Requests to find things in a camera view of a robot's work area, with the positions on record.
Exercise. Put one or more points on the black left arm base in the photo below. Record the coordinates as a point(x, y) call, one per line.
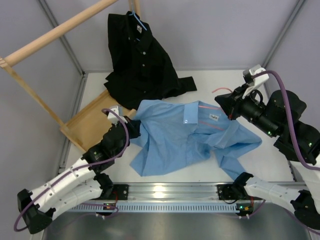
point(118, 192)

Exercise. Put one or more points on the pink wire hanger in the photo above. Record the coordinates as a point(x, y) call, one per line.
point(214, 117)

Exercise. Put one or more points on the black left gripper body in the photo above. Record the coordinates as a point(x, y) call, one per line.
point(134, 133)

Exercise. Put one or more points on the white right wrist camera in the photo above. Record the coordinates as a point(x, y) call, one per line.
point(254, 82)

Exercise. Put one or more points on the aluminium mounting rail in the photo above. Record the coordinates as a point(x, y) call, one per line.
point(168, 192)

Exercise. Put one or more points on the slotted grey cable duct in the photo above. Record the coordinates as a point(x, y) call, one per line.
point(149, 207)

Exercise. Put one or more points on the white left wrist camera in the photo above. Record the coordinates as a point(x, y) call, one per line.
point(114, 113)

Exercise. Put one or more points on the wooden clothes rack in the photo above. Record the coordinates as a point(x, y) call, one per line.
point(24, 125)

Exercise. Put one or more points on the black button shirt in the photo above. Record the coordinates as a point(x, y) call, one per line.
point(142, 70)

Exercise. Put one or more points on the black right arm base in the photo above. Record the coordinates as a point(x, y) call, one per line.
point(232, 193)

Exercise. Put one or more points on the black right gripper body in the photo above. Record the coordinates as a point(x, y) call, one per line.
point(253, 111)

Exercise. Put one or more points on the blue wire hanger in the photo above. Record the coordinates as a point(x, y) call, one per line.
point(136, 27)

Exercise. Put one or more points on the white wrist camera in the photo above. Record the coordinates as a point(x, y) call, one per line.
point(254, 82)
point(114, 113)

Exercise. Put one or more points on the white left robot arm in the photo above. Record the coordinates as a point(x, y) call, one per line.
point(83, 181)

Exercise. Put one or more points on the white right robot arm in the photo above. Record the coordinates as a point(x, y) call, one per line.
point(271, 118)

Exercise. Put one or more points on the light blue shirt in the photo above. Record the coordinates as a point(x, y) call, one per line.
point(172, 138)

